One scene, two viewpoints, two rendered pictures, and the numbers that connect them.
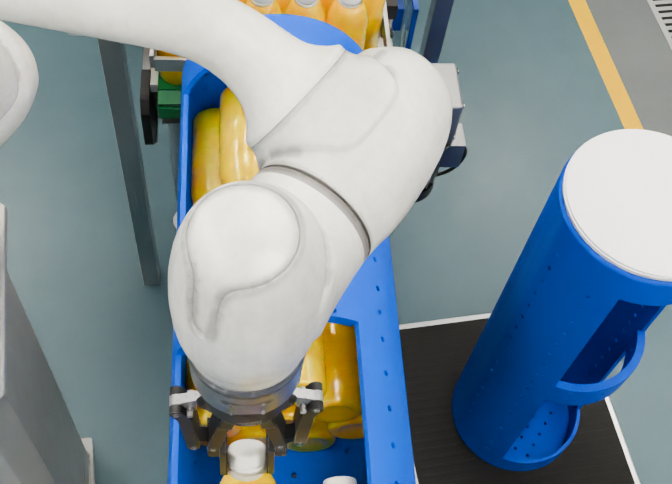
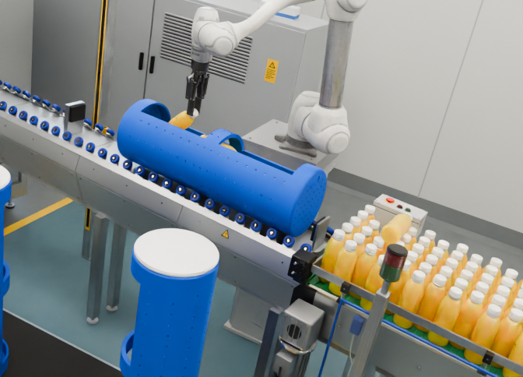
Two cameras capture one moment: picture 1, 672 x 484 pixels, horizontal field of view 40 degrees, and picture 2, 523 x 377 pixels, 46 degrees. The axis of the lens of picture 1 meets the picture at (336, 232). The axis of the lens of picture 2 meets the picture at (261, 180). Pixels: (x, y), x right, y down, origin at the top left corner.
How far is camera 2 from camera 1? 268 cm
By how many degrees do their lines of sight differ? 87
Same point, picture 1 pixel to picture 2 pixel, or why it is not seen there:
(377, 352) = (194, 140)
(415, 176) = (204, 33)
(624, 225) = (177, 237)
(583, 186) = (202, 241)
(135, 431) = not seen: hidden behind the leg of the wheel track
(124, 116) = not seen: hidden behind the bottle
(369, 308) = (206, 143)
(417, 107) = (214, 29)
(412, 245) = not seen: outside the picture
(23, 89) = (319, 134)
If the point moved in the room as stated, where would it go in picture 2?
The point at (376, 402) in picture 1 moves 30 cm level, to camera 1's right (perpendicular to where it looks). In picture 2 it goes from (184, 133) to (122, 144)
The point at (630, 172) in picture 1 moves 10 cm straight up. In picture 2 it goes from (194, 253) to (198, 227)
